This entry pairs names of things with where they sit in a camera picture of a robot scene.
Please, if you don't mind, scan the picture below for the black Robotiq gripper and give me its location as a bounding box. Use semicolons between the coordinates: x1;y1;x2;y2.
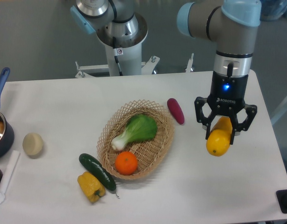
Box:
194;72;257;145

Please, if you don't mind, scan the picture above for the yellow mango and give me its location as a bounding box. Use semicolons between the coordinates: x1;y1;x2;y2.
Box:
206;117;232;157

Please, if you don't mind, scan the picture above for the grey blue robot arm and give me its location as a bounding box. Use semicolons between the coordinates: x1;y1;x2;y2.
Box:
70;0;261;138

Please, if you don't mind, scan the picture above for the woven wicker basket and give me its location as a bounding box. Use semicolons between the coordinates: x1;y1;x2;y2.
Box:
97;100;174;180

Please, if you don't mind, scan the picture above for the purple sweet potato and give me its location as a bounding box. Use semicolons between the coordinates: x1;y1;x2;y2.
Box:
167;98;185;125

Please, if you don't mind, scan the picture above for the green bok choy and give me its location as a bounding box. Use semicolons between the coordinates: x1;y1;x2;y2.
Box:
111;114;158;151

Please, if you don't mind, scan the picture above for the black device right edge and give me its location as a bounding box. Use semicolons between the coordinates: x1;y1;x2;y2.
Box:
276;189;287;214

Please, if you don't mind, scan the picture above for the orange fruit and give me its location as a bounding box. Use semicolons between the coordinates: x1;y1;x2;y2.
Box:
115;151;138;175

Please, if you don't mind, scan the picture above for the blue plastic bag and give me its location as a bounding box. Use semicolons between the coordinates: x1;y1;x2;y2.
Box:
260;0;287;21

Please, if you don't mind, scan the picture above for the dark green cucumber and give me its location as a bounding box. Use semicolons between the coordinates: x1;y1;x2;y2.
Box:
79;153;119;197

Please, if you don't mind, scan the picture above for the yellow bell pepper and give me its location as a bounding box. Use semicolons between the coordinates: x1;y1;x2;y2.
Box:
77;171;106;203

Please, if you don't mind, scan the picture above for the beige round potato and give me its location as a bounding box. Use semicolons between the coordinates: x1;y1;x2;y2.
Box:
22;133;43;156

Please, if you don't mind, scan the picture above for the dark blue saucepan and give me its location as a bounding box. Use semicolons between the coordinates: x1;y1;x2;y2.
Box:
0;67;14;158

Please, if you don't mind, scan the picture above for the white frame right edge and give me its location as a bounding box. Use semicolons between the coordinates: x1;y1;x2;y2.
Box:
271;96;287;125

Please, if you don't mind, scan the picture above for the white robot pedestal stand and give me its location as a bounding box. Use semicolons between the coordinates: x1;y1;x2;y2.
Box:
74;43;195;78

